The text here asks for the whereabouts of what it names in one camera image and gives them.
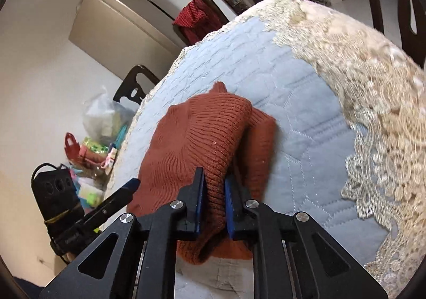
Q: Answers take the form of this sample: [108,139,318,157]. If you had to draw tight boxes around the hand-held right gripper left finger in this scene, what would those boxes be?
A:
[38,167,205,299]

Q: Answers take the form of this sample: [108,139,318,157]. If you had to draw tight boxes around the small red bag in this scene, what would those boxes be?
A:
[64,132,83,162]

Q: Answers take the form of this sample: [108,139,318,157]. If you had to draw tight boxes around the rust knitted sweater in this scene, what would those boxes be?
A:
[126,81,278,266]

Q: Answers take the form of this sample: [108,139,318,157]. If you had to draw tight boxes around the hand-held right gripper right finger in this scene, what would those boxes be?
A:
[224,174,388,299]

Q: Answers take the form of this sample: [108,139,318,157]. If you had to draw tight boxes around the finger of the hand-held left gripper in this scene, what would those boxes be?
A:
[83,178,141,224]

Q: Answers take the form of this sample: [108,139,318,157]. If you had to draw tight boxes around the beige cabinet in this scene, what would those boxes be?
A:
[68,0,187,80]

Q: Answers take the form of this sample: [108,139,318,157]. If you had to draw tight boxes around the blue quilted lace tablecloth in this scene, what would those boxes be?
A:
[100,0,426,299]

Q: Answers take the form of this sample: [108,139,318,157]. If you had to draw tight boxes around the red knitted garment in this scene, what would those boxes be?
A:
[172,0,224,44]

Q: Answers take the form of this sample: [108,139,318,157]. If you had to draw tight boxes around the teal packet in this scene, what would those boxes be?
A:
[114,124,130,150]

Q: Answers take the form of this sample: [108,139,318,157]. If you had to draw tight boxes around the green patterned packet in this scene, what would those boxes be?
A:
[83,137,111,155]

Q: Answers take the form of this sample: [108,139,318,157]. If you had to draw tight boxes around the clear plastic bag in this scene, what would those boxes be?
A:
[83,85,135,147]

